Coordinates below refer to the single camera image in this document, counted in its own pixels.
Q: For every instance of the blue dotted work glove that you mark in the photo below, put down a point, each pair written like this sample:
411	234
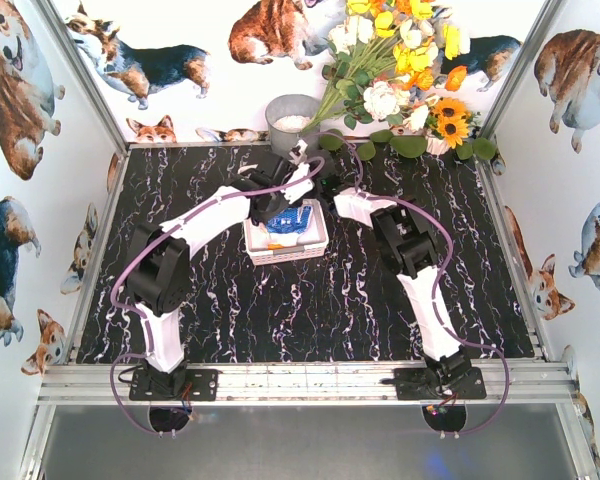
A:
293	220

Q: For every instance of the grey metal bucket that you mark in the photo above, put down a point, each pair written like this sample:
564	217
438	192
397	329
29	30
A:
287	116

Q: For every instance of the artificial flower bouquet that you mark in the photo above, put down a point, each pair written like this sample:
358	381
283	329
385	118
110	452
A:
401	63

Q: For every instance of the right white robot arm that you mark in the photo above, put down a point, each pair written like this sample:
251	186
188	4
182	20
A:
408	249

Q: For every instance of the aluminium front rail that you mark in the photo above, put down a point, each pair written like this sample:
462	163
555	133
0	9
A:
521	381

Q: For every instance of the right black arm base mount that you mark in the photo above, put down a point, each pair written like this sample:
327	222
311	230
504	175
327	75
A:
438	380

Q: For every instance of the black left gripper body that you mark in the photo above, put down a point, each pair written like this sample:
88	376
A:
272	211

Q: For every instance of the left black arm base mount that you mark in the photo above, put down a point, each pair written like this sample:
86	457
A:
183	383

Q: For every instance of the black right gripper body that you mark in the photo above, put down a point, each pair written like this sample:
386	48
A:
327	181

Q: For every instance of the white perforated storage basket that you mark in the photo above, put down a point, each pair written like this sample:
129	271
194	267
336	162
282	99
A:
311	244

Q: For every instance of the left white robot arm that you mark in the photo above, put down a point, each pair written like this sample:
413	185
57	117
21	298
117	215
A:
157	276

